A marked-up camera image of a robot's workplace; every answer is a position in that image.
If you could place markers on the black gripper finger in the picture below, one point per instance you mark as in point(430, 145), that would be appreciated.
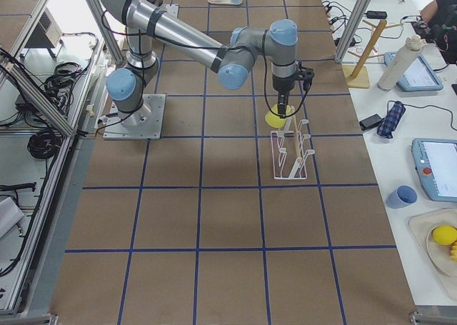
point(282, 105)

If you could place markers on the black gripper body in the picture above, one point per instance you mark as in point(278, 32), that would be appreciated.
point(283, 86)

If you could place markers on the yellow ikea cup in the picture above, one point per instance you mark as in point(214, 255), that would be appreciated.
point(272, 118)

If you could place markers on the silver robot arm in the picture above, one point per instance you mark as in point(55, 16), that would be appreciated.
point(232, 63)

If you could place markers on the blue cup on desk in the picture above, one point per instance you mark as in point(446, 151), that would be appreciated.
point(401, 197)

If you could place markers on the wooden mug tree stand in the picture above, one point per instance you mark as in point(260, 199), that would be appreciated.
point(357, 75)

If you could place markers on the black power adapter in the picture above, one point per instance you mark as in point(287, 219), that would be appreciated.
point(370, 122)

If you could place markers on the folded blue plaid umbrella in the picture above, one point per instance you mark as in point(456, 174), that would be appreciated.
point(390, 122)

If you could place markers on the blue teach pendant far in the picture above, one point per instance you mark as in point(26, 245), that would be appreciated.
point(419, 77)

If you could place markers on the blue teach pendant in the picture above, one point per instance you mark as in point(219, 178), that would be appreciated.
point(435, 161)
point(419, 77)

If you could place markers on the blue teach pendant near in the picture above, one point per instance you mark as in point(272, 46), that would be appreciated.
point(435, 161)

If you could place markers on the person in black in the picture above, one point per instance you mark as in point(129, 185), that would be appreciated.
point(436, 14)

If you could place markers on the beige tray on desk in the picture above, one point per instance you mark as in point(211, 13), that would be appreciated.
point(420, 227)

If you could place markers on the yellow lemon toy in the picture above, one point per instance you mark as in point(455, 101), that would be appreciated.
point(444, 235)

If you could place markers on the beige plate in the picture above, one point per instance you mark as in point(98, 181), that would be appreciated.
point(444, 257)

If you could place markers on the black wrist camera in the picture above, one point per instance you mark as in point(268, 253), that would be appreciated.
point(305, 76)

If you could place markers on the white wire cup rack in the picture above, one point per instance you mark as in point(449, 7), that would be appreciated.
point(289, 150)

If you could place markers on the aluminium frame post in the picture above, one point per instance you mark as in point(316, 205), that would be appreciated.
point(350, 29)

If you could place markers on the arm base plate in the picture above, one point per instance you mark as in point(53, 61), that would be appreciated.
point(172, 9)
point(146, 123)

